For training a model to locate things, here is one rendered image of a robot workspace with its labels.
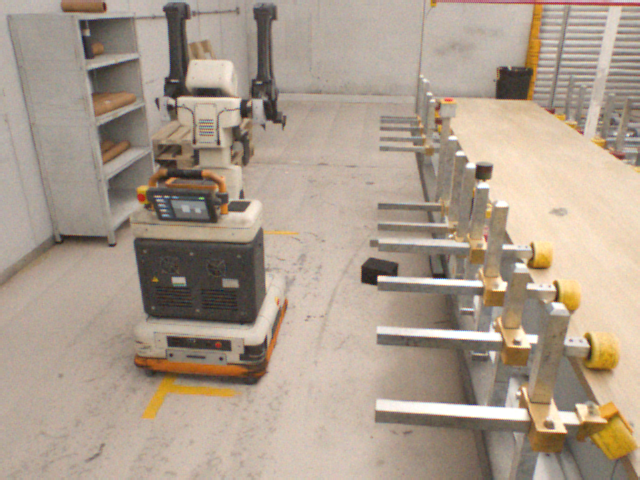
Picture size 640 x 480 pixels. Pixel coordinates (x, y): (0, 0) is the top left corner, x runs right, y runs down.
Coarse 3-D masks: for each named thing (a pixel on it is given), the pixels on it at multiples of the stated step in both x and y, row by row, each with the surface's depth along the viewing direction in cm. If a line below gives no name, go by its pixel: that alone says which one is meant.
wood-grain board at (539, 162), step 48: (480, 144) 307; (528, 144) 308; (576, 144) 309; (528, 192) 230; (576, 192) 231; (624, 192) 232; (528, 240) 184; (576, 240) 184; (624, 240) 185; (624, 288) 154; (576, 336) 131; (624, 336) 131; (624, 384) 115
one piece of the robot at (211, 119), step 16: (192, 96) 249; (176, 112) 252; (192, 112) 243; (208, 112) 243; (224, 112) 242; (240, 112) 249; (192, 128) 246; (208, 128) 245; (224, 128) 246; (192, 144) 248; (208, 144) 247; (224, 144) 248; (208, 160) 256; (224, 160) 256; (224, 176) 259; (240, 176) 266; (240, 192) 267
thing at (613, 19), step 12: (612, 0) 299; (612, 12) 299; (612, 24) 301; (612, 36) 304; (612, 48) 306; (600, 60) 311; (600, 72) 312; (600, 84) 315; (600, 96) 317; (600, 108) 320; (588, 120) 325; (588, 132) 326
